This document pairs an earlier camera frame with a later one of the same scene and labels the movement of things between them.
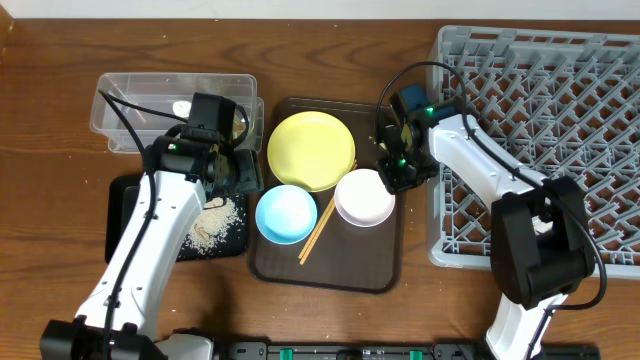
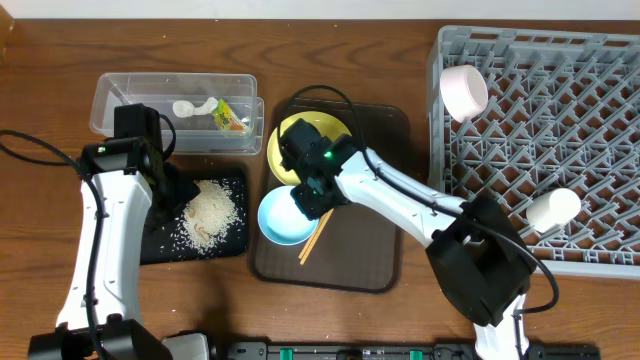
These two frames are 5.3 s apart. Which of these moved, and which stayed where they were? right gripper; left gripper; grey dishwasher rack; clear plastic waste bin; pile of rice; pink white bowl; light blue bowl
Moved: left gripper; pink white bowl; right gripper
Stayed: clear plastic waste bin; pile of rice; grey dishwasher rack; light blue bowl
